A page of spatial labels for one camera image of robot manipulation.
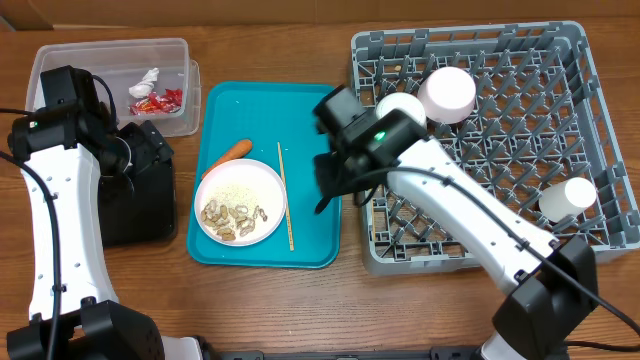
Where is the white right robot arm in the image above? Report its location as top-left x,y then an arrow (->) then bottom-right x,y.
313,86 -> 598,359

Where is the black base bar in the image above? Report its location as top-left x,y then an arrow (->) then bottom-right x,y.
204,346 -> 481,360

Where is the black plastic tray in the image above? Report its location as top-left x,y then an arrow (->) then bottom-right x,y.
98,159 -> 177,248

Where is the grey dishwasher rack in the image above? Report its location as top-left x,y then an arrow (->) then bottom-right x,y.
351,21 -> 639,263

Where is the red snack wrapper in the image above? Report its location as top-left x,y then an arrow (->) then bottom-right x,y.
129,89 -> 183,115

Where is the white tissue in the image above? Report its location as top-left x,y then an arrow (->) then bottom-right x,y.
128,68 -> 159,99

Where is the white plate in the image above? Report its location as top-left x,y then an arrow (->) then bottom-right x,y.
193,159 -> 288,247

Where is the white cup in rack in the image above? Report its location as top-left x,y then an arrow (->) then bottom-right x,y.
538,177 -> 597,222

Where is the clear plastic bin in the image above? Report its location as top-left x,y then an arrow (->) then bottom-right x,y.
25,38 -> 201,137

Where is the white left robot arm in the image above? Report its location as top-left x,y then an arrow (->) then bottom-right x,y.
3,66 -> 214,359

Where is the pink bowl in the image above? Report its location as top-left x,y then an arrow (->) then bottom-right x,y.
417,67 -> 476,124

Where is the peanut pile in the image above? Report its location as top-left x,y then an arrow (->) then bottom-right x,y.
199,200 -> 268,242

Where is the orange carrot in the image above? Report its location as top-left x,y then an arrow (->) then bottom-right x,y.
201,139 -> 253,179

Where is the wooden chopstick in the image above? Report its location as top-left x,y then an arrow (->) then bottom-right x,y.
277,142 -> 295,252

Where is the white bowl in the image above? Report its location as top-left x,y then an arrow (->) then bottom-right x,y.
375,92 -> 427,127

